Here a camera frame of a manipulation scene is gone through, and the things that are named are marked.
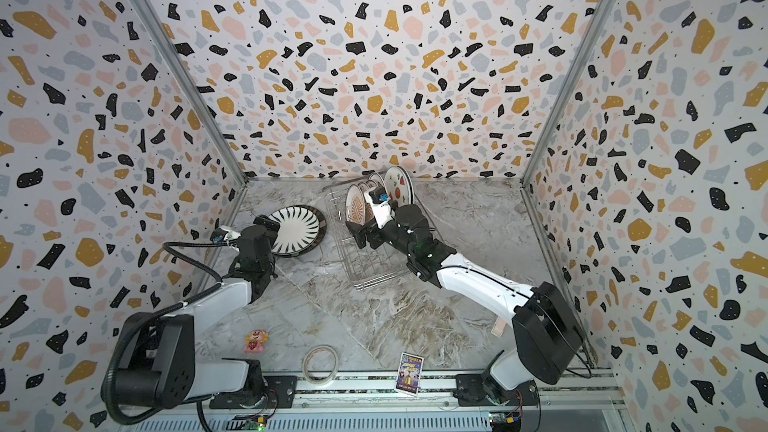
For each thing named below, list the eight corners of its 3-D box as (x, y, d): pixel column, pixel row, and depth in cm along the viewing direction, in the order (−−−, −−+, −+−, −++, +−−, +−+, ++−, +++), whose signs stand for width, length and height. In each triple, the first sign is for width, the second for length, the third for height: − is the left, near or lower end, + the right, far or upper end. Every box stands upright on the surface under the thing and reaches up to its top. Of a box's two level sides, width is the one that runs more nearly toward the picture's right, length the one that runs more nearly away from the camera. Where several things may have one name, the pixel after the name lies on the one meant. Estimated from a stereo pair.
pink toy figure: (246, 353, 81) (240, 349, 79) (252, 333, 85) (247, 329, 82) (263, 353, 81) (259, 350, 79) (269, 333, 85) (265, 329, 82)
